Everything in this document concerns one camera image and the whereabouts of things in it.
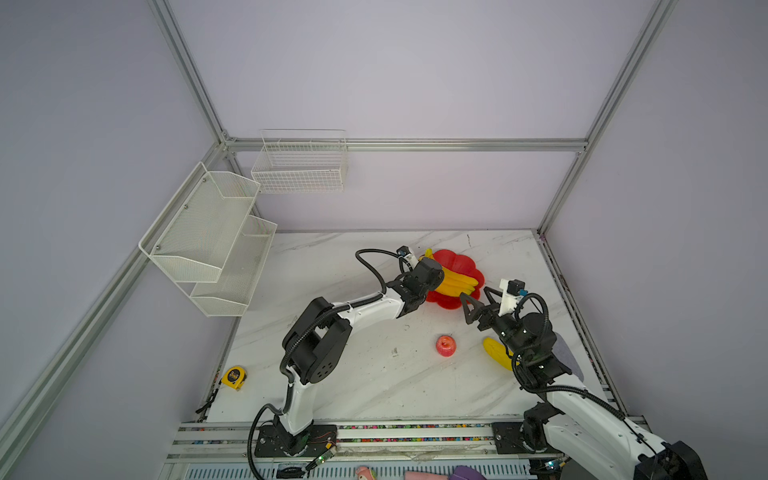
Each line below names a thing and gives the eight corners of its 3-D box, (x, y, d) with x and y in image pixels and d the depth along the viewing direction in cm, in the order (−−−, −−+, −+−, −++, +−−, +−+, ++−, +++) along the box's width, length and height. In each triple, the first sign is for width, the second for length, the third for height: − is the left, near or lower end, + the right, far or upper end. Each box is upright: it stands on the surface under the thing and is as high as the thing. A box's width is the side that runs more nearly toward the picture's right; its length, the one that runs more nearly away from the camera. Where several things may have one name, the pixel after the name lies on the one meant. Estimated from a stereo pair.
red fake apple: (437, 357, 89) (438, 351, 86) (435, 341, 92) (437, 335, 89) (455, 357, 89) (457, 351, 86) (452, 341, 92) (455, 335, 89)
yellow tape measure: (223, 390, 83) (218, 387, 81) (230, 370, 87) (226, 366, 85) (242, 390, 83) (237, 387, 81) (248, 370, 87) (244, 366, 85)
